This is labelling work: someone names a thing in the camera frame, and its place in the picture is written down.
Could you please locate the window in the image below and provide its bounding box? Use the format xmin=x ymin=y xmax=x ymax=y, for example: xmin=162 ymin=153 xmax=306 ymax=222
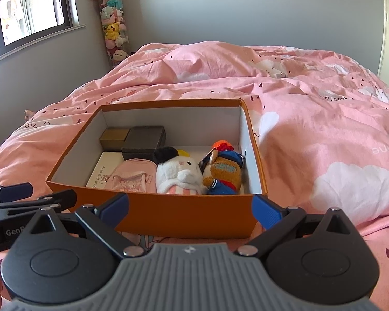
xmin=0 ymin=0 xmax=86 ymax=68

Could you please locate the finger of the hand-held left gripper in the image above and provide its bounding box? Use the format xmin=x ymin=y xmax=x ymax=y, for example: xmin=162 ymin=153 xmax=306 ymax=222
xmin=0 ymin=182 xmax=33 ymax=204
xmin=0 ymin=189 xmax=78 ymax=217

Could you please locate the clear tube of plush toys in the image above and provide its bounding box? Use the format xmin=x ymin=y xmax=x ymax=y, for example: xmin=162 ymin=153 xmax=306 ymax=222
xmin=94 ymin=0 xmax=132 ymax=68

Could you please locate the pink fabric pouch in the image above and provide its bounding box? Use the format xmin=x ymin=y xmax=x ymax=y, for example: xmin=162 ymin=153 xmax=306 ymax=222
xmin=104 ymin=159 xmax=158 ymax=193

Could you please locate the white pink striped plush toy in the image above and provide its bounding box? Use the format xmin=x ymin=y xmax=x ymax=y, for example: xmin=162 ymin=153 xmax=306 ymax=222
xmin=153 ymin=147 xmax=208 ymax=195

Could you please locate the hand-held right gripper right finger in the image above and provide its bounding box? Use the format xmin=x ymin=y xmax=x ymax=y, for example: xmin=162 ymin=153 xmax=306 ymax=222
xmin=237 ymin=194 xmax=360 ymax=256

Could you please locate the small gold box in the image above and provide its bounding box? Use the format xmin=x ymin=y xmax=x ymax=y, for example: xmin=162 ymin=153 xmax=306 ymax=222
xmin=99 ymin=128 xmax=131 ymax=152

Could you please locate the white box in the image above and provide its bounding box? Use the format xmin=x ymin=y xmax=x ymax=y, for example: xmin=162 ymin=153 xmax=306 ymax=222
xmin=85 ymin=151 xmax=127 ymax=188

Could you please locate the pink printed blanket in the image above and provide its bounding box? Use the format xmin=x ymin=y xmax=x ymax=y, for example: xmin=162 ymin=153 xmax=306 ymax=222
xmin=0 ymin=41 xmax=389 ymax=311

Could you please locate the orange cardboard box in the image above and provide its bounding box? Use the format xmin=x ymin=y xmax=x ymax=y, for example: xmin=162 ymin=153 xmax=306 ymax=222
xmin=45 ymin=99 xmax=269 ymax=239

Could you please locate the dark grey box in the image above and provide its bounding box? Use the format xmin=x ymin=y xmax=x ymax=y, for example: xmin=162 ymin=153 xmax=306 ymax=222
xmin=121 ymin=126 xmax=167 ymax=164

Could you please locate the brown bear plush blue outfit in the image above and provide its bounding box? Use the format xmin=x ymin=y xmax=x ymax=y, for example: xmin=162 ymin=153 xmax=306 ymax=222
xmin=198 ymin=149 xmax=245 ymax=195

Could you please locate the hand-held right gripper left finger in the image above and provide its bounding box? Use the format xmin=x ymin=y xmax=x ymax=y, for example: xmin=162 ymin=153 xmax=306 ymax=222
xmin=29 ymin=193 xmax=146 ymax=260

